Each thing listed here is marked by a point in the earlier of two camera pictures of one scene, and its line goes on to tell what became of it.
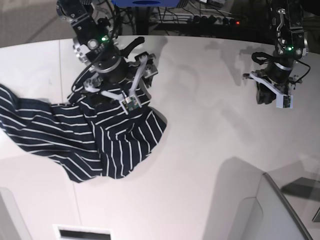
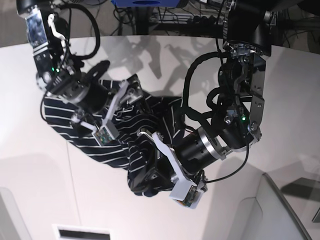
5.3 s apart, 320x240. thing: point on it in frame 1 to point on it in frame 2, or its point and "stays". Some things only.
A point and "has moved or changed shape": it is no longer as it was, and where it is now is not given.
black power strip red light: [212, 20] stays
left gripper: [125, 77] to [134, 94]
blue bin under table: [145, 3] stays
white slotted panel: [68, 232] stays
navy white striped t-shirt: [89, 136] has moved or changed shape
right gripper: [264, 95] to [156, 172]
